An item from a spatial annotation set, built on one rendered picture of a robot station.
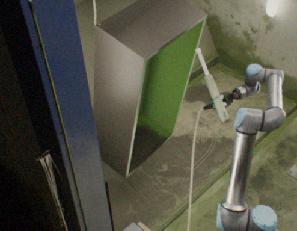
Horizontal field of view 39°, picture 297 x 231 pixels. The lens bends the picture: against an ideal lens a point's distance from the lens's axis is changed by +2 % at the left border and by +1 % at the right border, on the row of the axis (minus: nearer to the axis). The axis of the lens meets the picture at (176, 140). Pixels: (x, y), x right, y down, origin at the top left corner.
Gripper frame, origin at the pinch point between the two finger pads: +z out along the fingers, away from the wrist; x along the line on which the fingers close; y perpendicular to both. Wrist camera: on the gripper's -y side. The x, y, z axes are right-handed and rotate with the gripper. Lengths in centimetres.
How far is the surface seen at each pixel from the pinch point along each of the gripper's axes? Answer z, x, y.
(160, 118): 1, 2, 86
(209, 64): -125, 35, 183
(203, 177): -22, -62, 98
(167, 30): 22, 50, -16
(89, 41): 14, 90, 143
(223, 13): -140, 79, 146
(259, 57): -154, 21, 131
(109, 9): -17, 113, 145
